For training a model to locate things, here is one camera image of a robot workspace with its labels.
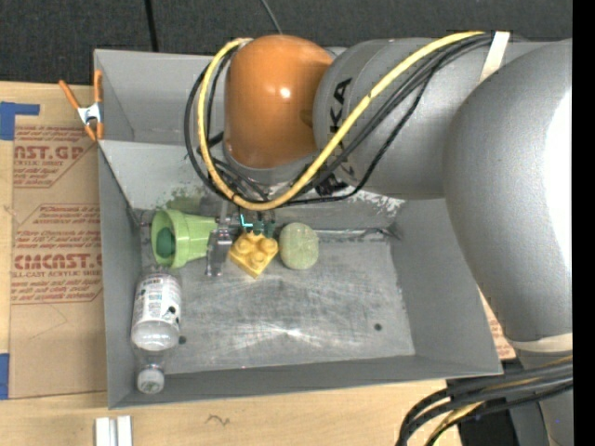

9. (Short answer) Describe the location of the light green cup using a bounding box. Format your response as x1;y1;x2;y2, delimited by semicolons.
150;208;219;270

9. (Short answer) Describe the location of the yellow toy brick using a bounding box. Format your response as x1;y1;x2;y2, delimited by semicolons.
228;230;280;280

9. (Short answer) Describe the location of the pale green round toy fruit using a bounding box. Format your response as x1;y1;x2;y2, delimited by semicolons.
278;221;321;271

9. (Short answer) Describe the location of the clear plastic bottle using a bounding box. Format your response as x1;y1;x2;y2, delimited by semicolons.
129;271;184;396

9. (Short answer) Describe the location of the grey metal bin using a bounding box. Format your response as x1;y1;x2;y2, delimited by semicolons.
92;47;506;411

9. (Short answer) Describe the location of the brown cardboard board red print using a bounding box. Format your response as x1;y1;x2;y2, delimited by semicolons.
0;80;111;400

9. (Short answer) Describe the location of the black cylinder on white bracket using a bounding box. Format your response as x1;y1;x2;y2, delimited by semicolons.
314;173;350;199

